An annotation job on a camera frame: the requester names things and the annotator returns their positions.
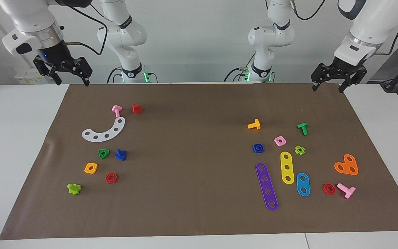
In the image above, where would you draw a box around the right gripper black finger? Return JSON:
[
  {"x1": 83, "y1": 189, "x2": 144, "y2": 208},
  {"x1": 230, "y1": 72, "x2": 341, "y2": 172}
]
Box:
[
  {"x1": 33, "y1": 57, "x2": 62, "y2": 86},
  {"x1": 75, "y1": 57, "x2": 93, "y2": 87}
]

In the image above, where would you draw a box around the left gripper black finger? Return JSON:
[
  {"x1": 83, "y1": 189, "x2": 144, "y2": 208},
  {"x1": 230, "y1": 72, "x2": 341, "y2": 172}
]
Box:
[
  {"x1": 311, "y1": 63, "x2": 327, "y2": 92},
  {"x1": 339, "y1": 67, "x2": 367, "y2": 93}
]

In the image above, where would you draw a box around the white box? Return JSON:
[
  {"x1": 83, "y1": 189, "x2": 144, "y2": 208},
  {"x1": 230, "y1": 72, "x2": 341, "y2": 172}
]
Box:
[{"x1": 14, "y1": 67, "x2": 53, "y2": 84}]

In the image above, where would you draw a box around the white curved perforated plate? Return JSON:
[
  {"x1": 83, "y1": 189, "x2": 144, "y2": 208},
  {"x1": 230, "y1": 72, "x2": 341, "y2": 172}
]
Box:
[{"x1": 82, "y1": 117, "x2": 126, "y2": 142}]

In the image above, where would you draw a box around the orange heart plate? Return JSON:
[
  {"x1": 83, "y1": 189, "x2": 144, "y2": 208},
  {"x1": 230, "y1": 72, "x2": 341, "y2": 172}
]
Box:
[{"x1": 334, "y1": 154, "x2": 359, "y2": 176}]

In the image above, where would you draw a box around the yellow three-hole plate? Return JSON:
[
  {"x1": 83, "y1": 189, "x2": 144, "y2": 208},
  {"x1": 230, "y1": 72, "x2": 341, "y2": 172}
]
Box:
[{"x1": 280, "y1": 151, "x2": 295, "y2": 185}]

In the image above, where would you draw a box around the blue two-hole plate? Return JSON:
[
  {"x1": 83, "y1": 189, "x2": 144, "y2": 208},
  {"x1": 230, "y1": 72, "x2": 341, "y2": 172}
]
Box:
[{"x1": 296, "y1": 173, "x2": 311, "y2": 197}]

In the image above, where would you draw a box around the purple four-hole plate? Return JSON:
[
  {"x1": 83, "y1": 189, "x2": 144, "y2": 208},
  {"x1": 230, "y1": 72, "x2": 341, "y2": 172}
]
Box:
[{"x1": 255, "y1": 163, "x2": 279, "y2": 211}]

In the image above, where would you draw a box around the brown table mat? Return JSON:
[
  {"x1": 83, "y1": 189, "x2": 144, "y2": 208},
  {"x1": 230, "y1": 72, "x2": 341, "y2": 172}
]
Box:
[{"x1": 0, "y1": 83, "x2": 398, "y2": 240}]

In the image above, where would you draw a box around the black right base cable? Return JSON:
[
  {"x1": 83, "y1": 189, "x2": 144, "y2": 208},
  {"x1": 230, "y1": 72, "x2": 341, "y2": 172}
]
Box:
[{"x1": 107, "y1": 67, "x2": 122, "y2": 84}]

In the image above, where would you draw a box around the black base cable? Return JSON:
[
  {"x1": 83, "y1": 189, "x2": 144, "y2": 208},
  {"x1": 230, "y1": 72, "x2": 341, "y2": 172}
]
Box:
[
  {"x1": 107, "y1": 67, "x2": 122, "y2": 84},
  {"x1": 224, "y1": 67, "x2": 251, "y2": 82}
]

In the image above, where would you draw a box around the black left base cable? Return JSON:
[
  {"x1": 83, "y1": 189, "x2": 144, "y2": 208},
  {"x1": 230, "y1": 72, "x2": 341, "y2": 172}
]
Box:
[{"x1": 224, "y1": 67, "x2": 251, "y2": 82}]

